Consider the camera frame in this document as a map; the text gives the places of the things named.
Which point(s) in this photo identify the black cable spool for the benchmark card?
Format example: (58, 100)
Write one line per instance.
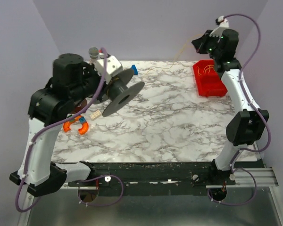
(118, 92)

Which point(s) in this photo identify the grey mesh microphone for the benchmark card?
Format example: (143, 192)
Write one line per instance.
(93, 54)

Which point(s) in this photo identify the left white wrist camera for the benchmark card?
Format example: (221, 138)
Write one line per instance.
(113, 68)

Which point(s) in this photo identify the orange curved track piece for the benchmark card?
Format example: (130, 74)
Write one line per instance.
(84, 126)

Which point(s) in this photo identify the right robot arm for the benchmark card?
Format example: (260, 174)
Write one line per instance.
(249, 122)

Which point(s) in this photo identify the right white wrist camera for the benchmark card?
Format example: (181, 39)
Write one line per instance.
(222, 24)

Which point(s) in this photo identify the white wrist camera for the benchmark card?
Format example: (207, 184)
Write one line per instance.
(222, 24)
(113, 68)

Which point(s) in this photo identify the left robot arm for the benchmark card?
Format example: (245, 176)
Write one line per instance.
(73, 80)

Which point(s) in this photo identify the red plastic bin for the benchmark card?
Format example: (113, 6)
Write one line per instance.
(207, 80)

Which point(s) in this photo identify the brown wooden metronome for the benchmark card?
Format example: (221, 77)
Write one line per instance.
(81, 106)

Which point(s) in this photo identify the aluminium frame rail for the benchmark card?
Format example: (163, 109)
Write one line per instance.
(239, 177)

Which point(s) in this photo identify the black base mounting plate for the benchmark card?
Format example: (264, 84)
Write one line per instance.
(182, 188)

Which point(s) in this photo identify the blue and white block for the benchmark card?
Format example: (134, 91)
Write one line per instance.
(135, 71)

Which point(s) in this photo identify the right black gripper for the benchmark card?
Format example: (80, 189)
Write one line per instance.
(203, 43)

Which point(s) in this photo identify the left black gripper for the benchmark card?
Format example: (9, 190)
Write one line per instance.
(100, 84)

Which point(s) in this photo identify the small blue toy block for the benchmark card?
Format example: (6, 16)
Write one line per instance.
(82, 120)

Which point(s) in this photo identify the white toy brick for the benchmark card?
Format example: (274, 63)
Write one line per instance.
(95, 115)

